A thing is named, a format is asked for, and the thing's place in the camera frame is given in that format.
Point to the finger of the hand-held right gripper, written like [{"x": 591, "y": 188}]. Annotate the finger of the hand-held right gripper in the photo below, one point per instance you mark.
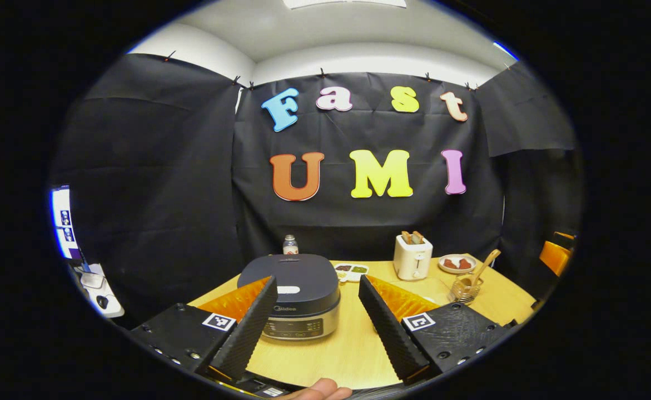
[{"x": 556, "y": 258}]

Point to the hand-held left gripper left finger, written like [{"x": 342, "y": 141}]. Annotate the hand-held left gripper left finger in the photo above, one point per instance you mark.
[{"x": 244, "y": 333}]

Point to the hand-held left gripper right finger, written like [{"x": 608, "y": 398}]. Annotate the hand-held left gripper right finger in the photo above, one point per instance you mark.
[{"x": 389, "y": 333}]

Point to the wooden spoon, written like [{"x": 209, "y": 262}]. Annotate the wooden spoon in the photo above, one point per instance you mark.
[{"x": 485, "y": 266}]

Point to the black silver rice cooker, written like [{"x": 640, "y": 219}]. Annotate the black silver rice cooker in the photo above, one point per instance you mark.
[{"x": 308, "y": 283}]

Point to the white divided grain dish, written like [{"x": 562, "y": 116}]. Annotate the white divided grain dish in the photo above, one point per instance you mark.
[{"x": 352, "y": 273}]

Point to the white toaster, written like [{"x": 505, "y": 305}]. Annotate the white toaster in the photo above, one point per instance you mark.
[{"x": 412, "y": 264}]

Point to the red meat slice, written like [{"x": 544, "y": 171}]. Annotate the red meat slice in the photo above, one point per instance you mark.
[
  {"x": 450, "y": 264},
  {"x": 465, "y": 264}
]

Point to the white round plate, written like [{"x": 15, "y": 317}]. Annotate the white round plate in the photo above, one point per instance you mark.
[{"x": 457, "y": 271}]

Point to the toast slice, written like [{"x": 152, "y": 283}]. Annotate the toast slice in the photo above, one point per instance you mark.
[
  {"x": 407, "y": 238},
  {"x": 417, "y": 237}
]

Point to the small clear bottle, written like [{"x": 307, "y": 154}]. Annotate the small clear bottle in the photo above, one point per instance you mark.
[{"x": 290, "y": 245}]

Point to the white side table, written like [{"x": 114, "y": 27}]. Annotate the white side table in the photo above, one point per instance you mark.
[{"x": 111, "y": 291}]

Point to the black computer mouse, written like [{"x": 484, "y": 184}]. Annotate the black computer mouse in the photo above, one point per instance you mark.
[{"x": 102, "y": 301}]

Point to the black backdrop cloth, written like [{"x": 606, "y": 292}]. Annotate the black backdrop cloth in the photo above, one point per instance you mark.
[{"x": 164, "y": 194}]

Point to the computer monitor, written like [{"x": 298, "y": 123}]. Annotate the computer monitor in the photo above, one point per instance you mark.
[{"x": 65, "y": 222}]

